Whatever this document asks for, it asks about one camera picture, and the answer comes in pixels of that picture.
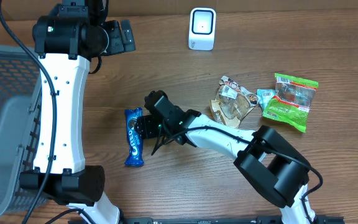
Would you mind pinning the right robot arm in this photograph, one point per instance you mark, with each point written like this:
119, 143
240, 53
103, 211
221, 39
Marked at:
275, 169

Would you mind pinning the white barcode scanner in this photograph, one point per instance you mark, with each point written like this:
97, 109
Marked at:
202, 28

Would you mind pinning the green haribo gummy bag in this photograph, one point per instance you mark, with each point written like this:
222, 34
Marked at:
292, 101

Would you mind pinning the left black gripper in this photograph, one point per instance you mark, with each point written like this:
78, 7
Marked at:
119, 43

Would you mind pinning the brown cookie snack bag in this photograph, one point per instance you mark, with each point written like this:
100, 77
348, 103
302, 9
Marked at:
232, 103

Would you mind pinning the blue oreo cookie pack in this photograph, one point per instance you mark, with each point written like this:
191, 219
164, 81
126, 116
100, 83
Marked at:
134, 140

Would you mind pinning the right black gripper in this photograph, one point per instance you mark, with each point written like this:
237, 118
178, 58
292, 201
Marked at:
143, 126

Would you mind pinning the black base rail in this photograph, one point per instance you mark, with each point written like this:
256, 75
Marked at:
258, 220

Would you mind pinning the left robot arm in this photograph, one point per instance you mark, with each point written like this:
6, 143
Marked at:
66, 40

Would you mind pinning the grey plastic mesh basket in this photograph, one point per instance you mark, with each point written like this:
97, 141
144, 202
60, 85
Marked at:
20, 104

